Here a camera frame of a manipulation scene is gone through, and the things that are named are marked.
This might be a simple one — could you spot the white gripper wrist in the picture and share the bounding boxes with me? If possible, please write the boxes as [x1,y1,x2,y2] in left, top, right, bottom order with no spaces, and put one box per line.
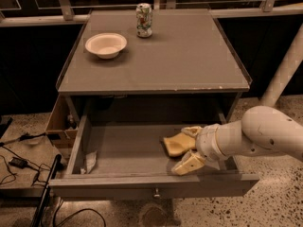
[171,124,227,176]

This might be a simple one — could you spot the yellow sponge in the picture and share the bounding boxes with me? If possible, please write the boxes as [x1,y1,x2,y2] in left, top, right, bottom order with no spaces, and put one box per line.
[163,132,195,157]

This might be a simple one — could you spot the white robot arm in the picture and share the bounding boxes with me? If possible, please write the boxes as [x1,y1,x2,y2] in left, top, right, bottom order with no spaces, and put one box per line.
[172,106,303,175]

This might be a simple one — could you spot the metal drawer knob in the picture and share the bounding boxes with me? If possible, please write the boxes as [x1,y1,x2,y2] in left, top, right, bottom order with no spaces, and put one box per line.
[152,188,161,200]

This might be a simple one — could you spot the open grey top drawer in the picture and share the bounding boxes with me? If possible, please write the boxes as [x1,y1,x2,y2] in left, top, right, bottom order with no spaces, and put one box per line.
[50,115,259,201]

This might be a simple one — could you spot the grey cabinet with counter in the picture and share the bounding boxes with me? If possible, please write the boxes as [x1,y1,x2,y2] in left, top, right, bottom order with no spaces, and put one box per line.
[58,9,251,123]

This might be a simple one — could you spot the crumpled white paper scrap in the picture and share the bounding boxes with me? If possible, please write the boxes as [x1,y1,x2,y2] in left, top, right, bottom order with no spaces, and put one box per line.
[80,151,97,174]

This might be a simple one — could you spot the white paper bowl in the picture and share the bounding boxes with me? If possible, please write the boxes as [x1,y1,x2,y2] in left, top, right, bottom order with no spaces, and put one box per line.
[85,33,127,60]

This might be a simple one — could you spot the brown cardboard box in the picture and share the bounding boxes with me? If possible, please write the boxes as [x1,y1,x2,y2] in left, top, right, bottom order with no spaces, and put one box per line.
[45,96,78,159]

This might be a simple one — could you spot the white diagonal pillar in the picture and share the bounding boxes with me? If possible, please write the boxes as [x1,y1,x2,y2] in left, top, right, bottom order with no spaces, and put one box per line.
[260,25,303,107]

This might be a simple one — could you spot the black pole stand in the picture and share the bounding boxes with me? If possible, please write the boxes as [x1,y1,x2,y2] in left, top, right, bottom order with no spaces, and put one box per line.
[30,154,62,227]

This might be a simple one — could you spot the green patterned soda can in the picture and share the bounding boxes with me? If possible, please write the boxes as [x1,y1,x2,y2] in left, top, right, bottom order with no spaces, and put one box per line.
[136,3,152,38]

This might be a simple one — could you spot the black power adapter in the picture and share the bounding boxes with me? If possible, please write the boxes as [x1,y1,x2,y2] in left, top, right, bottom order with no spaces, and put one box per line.
[9,157,27,169]

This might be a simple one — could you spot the metal window railing frame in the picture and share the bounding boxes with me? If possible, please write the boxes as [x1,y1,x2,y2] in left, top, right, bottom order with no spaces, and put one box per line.
[0,0,303,28]

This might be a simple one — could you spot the black cable on floor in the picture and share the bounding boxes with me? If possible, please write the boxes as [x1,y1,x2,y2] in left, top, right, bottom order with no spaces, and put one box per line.
[0,131,51,187]

